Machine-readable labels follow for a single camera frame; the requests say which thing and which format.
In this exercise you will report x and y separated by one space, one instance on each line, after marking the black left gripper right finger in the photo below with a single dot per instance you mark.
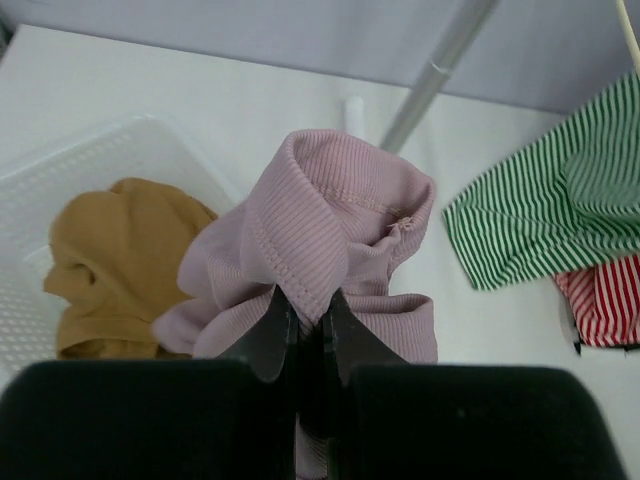
392 420

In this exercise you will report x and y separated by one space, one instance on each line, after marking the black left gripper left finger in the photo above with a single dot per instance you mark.
228 418

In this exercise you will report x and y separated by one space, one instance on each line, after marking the brown tank top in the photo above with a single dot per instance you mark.
116 255

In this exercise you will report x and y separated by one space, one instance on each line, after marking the pink tank top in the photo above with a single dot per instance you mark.
330 213

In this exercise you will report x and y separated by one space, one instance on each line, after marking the green striped tank top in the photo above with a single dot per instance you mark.
567 201

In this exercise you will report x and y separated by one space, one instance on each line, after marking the cream hanger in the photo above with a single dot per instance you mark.
629 34

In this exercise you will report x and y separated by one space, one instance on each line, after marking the red striped tank top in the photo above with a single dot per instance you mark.
604 302

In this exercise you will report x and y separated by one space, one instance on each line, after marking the black white striped tank top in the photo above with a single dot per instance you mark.
584 350

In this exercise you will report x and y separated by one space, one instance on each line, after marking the metal clothes rack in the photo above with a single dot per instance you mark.
454 36

